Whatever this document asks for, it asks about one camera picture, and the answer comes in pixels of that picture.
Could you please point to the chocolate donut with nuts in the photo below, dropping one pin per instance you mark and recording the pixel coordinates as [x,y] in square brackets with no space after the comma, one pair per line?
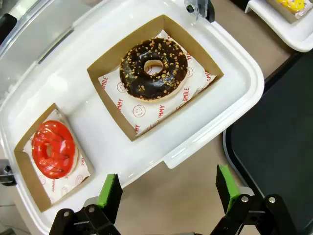
[137,83]

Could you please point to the clear lid hinge bracket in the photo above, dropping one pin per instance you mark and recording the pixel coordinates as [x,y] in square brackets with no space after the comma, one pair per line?
[195,8]
[7,171]

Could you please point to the black serving tray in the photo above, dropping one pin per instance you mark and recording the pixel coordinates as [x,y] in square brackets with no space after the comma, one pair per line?
[274,122]

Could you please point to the white printed paper liner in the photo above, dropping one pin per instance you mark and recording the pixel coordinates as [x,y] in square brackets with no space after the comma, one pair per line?
[61,188]
[151,115]

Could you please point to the white display case tray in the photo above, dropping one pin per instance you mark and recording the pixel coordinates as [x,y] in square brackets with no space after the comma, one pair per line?
[102,147]
[281,27]

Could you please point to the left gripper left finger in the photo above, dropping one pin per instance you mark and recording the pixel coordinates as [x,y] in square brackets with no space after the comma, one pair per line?
[107,195]

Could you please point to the yellow glazed donut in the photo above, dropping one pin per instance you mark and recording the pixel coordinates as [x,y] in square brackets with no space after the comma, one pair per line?
[293,5]

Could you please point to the red glazed donut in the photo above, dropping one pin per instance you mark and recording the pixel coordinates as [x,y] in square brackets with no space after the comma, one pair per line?
[61,137]

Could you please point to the clear display case lid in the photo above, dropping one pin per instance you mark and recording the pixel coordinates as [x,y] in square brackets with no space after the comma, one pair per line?
[29,49]

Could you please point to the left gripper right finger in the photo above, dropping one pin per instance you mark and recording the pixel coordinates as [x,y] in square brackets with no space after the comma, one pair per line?
[228,188]

